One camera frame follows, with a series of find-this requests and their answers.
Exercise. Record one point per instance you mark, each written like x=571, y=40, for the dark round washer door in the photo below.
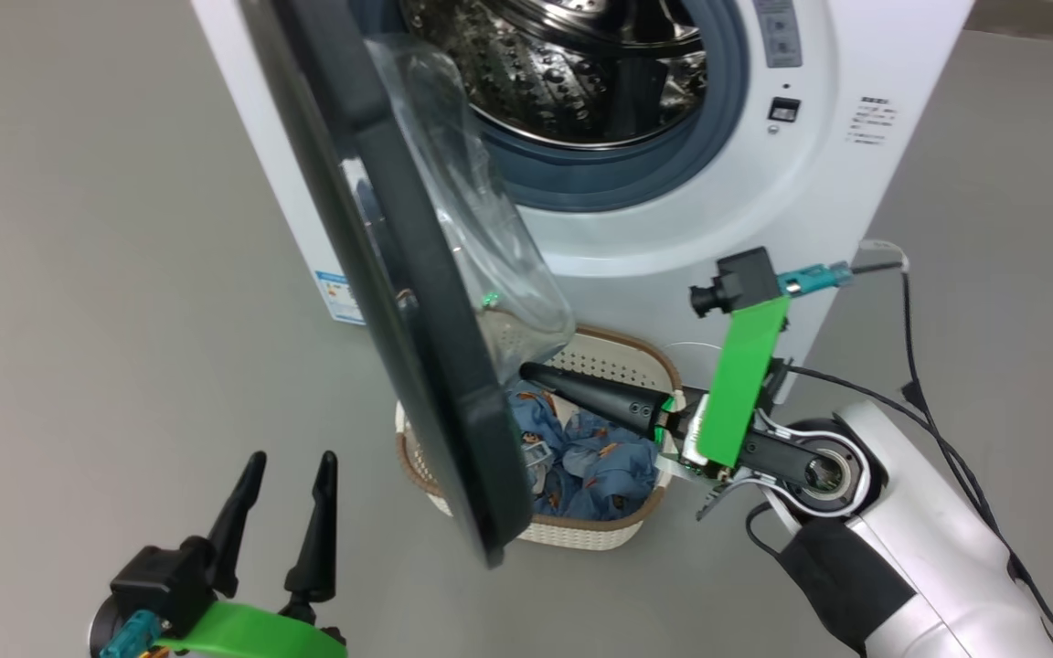
x=481, y=439

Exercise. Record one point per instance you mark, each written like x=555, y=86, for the black door latch socket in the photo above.
x=783, y=110

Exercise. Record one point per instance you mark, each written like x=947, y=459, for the blue energy label sticker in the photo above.
x=338, y=297

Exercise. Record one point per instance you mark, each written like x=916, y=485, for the white front-load washing machine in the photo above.
x=673, y=247

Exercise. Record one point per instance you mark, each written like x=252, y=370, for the grey warning label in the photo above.
x=778, y=37

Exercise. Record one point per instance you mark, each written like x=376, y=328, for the teal camera connector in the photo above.
x=814, y=277
x=129, y=635

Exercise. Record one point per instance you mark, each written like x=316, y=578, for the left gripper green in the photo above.
x=261, y=635

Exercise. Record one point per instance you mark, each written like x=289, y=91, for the grey rubber door gasket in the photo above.
x=654, y=174

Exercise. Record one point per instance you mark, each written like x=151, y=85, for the cream perforated laundry basket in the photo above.
x=581, y=535

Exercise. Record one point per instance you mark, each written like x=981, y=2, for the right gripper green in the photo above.
x=741, y=384

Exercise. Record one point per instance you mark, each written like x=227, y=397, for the blue patterned clothes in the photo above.
x=600, y=461

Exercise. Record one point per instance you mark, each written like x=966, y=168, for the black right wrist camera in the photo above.
x=741, y=279

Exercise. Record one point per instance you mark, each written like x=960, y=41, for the teal right camera connector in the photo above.
x=814, y=277

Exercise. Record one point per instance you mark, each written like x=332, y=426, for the teal left camera connector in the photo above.
x=129, y=635

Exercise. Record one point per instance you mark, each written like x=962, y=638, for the stainless steel washer drum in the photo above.
x=572, y=82

